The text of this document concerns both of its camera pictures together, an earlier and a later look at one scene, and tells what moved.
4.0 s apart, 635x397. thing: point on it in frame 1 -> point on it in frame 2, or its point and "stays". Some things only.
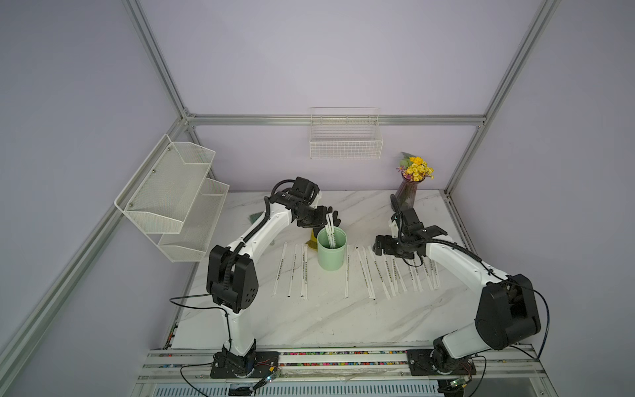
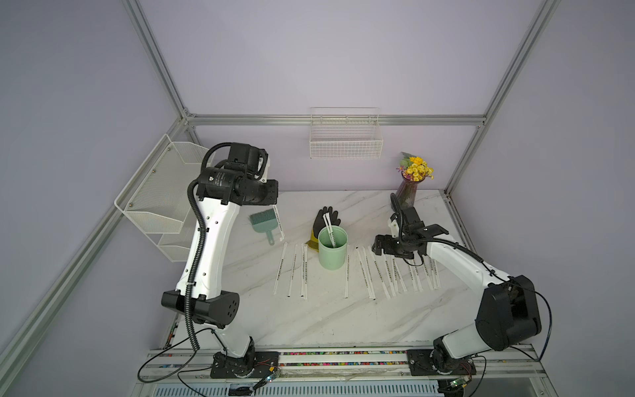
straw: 427,271 stays
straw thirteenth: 305,271 stays
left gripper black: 302,225 -> 271,187
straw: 370,272 stays
